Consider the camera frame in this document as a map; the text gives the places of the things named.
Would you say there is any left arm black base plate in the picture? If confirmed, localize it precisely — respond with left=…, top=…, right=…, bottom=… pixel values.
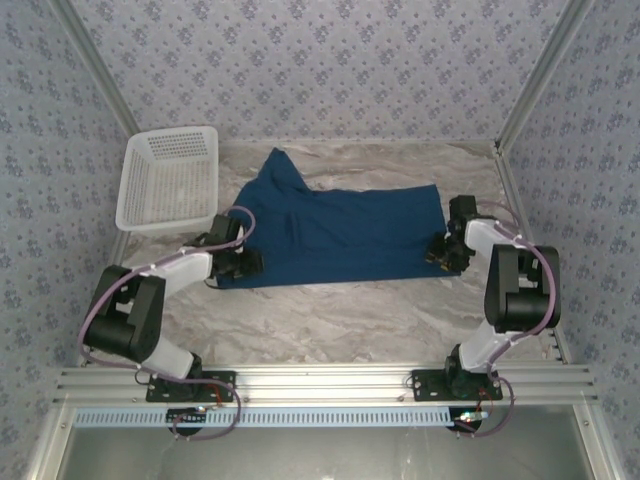
left=145, top=369, right=237, bottom=403

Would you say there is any white perforated plastic basket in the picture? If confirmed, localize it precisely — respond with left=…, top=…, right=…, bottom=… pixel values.
left=114, top=125, right=220, bottom=234

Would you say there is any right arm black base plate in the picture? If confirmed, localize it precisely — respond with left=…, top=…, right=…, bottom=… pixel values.
left=410, top=368, right=504, bottom=403

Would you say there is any white slotted cable duct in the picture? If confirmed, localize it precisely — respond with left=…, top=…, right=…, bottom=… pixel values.
left=73, top=405, right=454, bottom=429

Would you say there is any aluminium slotted frame beam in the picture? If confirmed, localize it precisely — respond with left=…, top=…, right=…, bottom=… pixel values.
left=54, top=364, right=599, bottom=404

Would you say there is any aluminium frame post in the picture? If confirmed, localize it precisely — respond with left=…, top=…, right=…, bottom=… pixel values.
left=494, top=0, right=596, bottom=156
left=47, top=0, right=151, bottom=136

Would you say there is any small black electronics board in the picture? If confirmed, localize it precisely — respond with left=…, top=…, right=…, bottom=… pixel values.
left=451, top=408, right=490, bottom=434
left=166, top=407, right=209, bottom=435

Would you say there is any blue t-shirt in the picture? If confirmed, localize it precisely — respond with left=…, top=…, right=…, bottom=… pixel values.
left=215, top=147, right=459, bottom=290

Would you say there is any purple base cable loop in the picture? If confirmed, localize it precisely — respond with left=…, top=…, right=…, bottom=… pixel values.
left=137, top=372, right=244, bottom=442
left=452, top=374, right=517, bottom=439

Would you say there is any grey sheet metal panel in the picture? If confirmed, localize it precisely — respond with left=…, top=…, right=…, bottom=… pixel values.
left=27, top=404, right=626, bottom=480

